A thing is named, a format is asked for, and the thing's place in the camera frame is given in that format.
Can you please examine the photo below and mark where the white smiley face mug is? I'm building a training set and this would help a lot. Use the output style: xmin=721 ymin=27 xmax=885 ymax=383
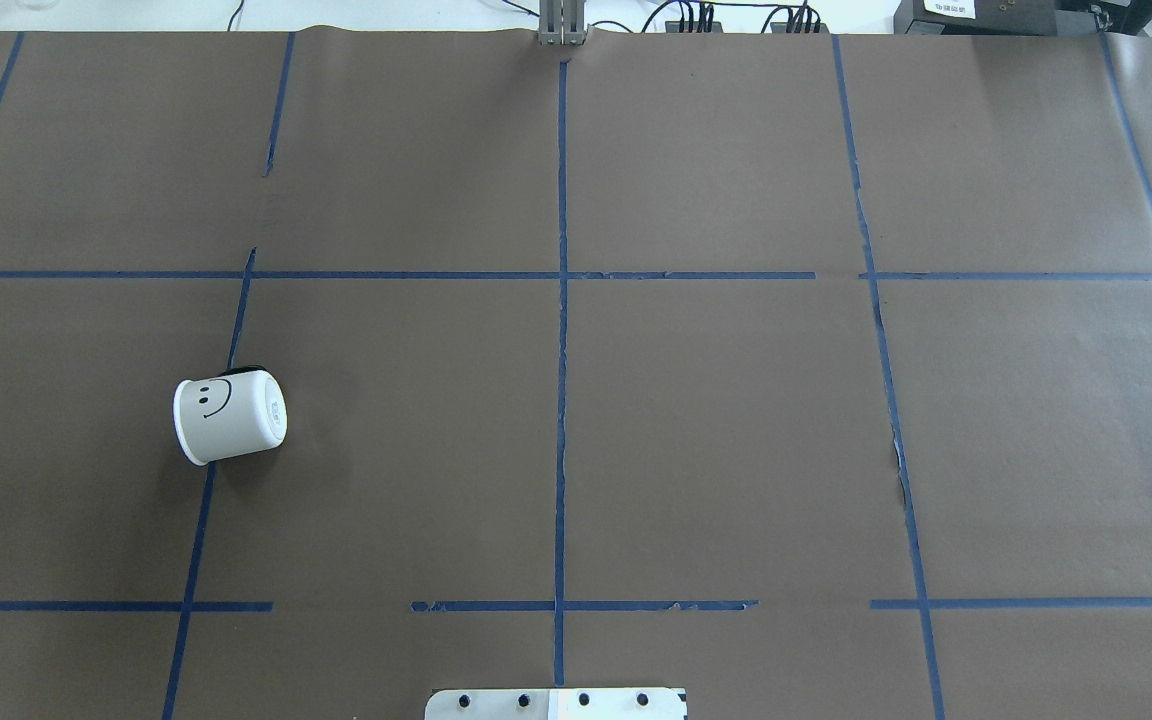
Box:
xmin=172 ymin=366 xmax=288 ymax=467

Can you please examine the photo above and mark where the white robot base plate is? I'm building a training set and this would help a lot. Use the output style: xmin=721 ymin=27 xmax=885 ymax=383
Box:
xmin=424 ymin=687 xmax=689 ymax=719

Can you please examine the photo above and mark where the grey aluminium post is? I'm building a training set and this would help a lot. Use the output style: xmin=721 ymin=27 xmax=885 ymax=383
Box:
xmin=538 ymin=0 xmax=588 ymax=47

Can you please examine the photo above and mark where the black power strip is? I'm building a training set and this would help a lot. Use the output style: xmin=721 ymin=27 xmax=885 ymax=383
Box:
xmin=760 ymin=1 xmax=829 ymax=35
xmin=643 ymin=1 xmax=717 ymax=35

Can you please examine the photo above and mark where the black box with label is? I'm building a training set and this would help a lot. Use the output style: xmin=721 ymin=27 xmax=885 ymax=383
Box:
xmin=892 ymin=1 xmax=1108 ymax=37

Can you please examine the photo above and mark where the black power strip left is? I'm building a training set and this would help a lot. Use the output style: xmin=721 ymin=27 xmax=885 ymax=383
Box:
xmin=643 ymin=1 xmax=717 ymax=35

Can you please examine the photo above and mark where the black power strip right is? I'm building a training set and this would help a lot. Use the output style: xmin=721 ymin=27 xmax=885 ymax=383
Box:
xmin=760 ymin=1 xmax=829 ymax=35

